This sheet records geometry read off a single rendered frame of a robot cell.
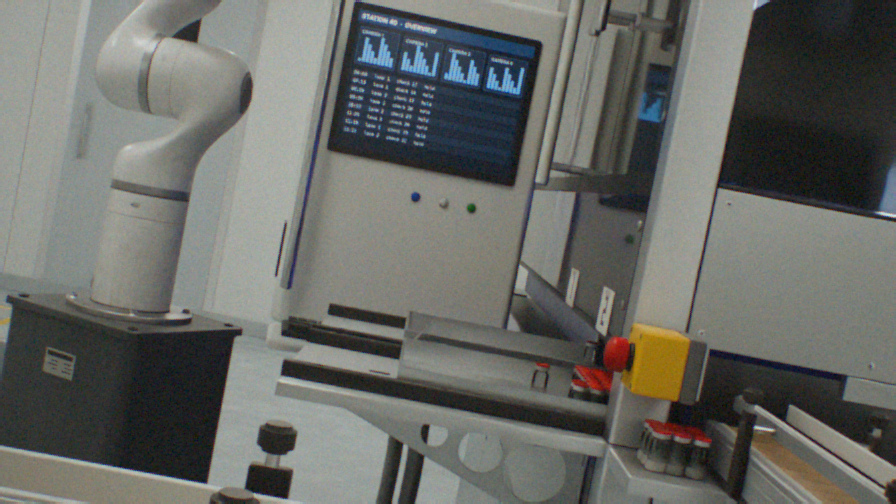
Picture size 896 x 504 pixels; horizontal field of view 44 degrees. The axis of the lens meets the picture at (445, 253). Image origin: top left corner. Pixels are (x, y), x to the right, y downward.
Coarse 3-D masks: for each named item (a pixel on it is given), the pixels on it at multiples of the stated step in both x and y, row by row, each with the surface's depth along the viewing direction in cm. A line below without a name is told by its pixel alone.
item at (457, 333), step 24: (408, 312) 193; (408, 336) 170; (432, 336) 170; (456, 336) 196; (480, 336) 196; (504, 336) 196; (528, 336) 196; (528, 360) 170; (552, 360) 170; (576, 360) 196
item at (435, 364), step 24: (408, 360) 162; (432, 360) 162; (456, 360) 162; (480, 360) 162; (504, 360) 162; (432, 384) 136; (456, 384) 136; (480, 384) 136; (504, 384) 158; (528, 384) 162; (552, 384) 162; (552, 408) 137; (576, 408) 137; (600, 408) 137
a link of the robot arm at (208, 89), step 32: (160, 64) 162; (192, 64) 162; (224, 64) 163; (160, 96) 163; (192, 96) 162; (224, 96) 163; (192, 128) 162; (224, 128) 167; (128, 160) 164; (160, 160) 163; (192, 160) 167; (160, 192) 164
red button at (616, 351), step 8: (616, 336) 124; (608, 344) 123; (616, 344) 123; (624, 344) 123; (608, 352) 123; (616, 352) 122; (624, 352) 122; (608, 360) 123; (616, 360) 122; (624, 360) 122; (608, 368) 123; (616, 368) 123
